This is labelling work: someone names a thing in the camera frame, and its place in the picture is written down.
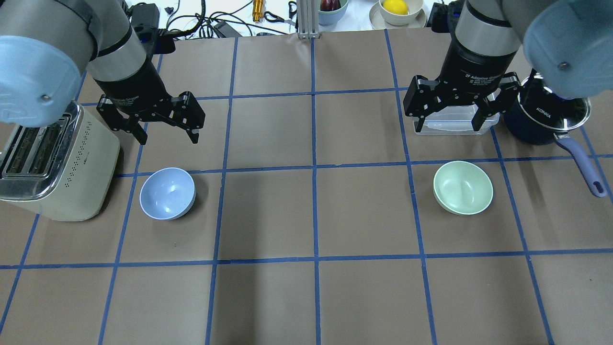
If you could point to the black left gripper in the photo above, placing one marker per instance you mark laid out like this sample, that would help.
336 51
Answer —
135 89

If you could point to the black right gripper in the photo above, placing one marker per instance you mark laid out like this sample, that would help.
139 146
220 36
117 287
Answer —
471 68

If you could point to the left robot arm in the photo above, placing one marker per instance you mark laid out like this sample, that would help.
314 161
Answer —
47 45

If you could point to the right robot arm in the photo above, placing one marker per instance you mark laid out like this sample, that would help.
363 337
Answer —
568 42

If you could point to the green bowl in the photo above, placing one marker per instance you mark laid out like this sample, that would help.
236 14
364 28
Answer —
462 188

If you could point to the beige bowl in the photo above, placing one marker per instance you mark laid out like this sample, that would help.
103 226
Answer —
415 7

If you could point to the light blue fruit bowl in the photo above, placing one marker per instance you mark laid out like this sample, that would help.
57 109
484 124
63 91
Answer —
331 11

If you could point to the clear plastic lidded container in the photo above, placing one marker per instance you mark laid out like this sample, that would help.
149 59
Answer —
455 120

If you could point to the dark blue saucepan with lid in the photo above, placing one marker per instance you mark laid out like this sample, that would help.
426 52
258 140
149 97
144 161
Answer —
540 117

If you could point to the cream silver toaster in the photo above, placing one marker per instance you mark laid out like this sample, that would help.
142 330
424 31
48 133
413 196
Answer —
62 171

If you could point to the yellow lemon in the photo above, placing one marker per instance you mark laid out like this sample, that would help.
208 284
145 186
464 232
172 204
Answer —
398 7

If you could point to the black power adapter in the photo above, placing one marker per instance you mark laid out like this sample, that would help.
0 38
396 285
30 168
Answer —
223 30

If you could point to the aluminium frame post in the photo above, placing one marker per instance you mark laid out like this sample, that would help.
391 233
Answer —
308 19

